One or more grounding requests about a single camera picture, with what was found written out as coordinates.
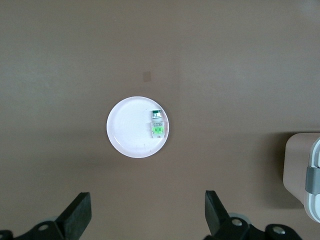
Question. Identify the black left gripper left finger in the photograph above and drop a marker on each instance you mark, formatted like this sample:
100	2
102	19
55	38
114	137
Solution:
72	217

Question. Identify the pale pink round plate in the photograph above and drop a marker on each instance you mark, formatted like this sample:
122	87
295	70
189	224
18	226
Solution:
130	127

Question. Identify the green push button switch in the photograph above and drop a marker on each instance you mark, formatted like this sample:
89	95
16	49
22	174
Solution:
157	125

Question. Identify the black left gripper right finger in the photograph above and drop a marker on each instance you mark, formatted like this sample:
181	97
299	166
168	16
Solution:
220	220

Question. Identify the white lunch box grey clips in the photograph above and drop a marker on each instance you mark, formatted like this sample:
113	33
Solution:
313	180

